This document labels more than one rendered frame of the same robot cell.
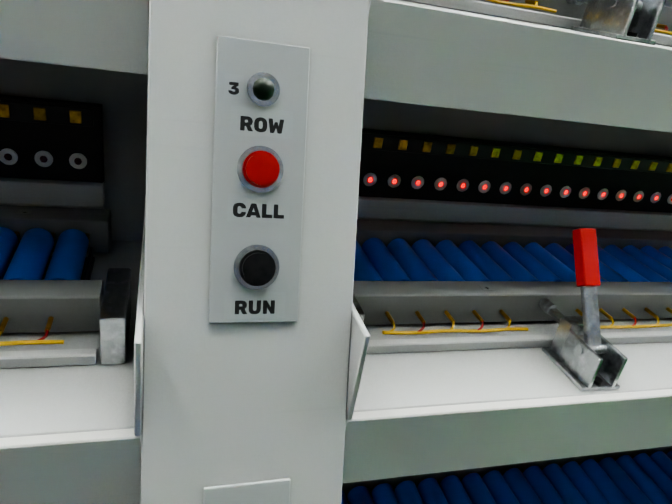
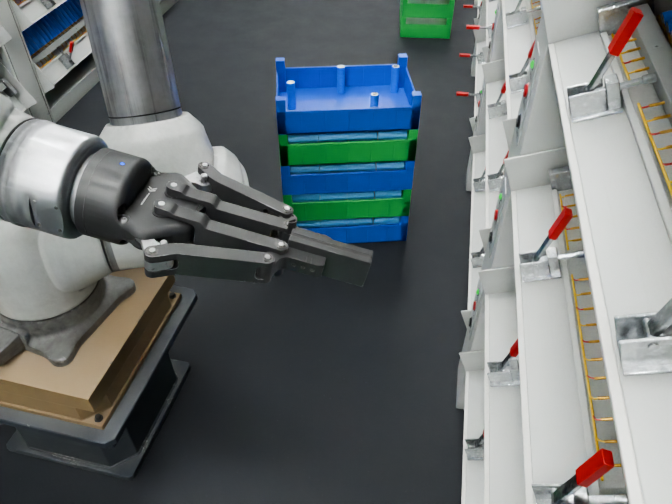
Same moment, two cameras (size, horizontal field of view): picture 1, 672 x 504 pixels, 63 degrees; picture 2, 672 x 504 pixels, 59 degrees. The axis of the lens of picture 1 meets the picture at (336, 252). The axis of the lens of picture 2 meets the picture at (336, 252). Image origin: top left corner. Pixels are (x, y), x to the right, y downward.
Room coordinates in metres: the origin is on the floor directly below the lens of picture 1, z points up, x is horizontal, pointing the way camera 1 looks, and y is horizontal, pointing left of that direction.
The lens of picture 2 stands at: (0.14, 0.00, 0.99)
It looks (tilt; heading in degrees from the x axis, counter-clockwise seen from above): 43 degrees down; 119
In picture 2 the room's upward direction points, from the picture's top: straight up
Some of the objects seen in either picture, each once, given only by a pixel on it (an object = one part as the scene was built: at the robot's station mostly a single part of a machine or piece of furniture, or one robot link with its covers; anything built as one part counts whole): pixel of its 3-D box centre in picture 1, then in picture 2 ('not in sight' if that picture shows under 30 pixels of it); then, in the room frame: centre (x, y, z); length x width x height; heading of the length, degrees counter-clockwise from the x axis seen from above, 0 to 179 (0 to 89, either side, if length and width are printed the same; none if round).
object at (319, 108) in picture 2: not in sight; (344, 92); (-0.41, 1.06, 0.36); 0.30 x 0.20 x 0.08; 33
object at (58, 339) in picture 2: not in sight; (43, 304); (-0.55, 0.32, 0.31); 0.22 x 0.18 x 0.06; 97
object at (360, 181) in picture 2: not in sight; (344, 153); (-0.41, 1.06, 0.20); 0.30 x 0.20 x 0.08; 33
